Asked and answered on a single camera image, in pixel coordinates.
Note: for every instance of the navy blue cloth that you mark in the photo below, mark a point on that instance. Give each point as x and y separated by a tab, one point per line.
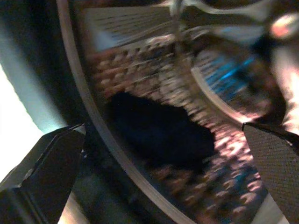
158	135

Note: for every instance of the grey washing machine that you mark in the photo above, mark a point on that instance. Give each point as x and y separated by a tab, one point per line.
163	70

